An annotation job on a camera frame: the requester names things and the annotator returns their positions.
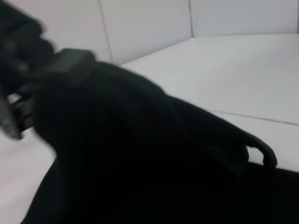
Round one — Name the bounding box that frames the black shirt with FREE print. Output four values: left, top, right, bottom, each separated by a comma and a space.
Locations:
25, 61, 299, 224

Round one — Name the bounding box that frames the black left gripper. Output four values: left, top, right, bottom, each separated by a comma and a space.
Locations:
0, 0, 98, 141

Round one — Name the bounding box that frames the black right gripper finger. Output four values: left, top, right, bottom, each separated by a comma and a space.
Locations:
208, 144, 249, 178

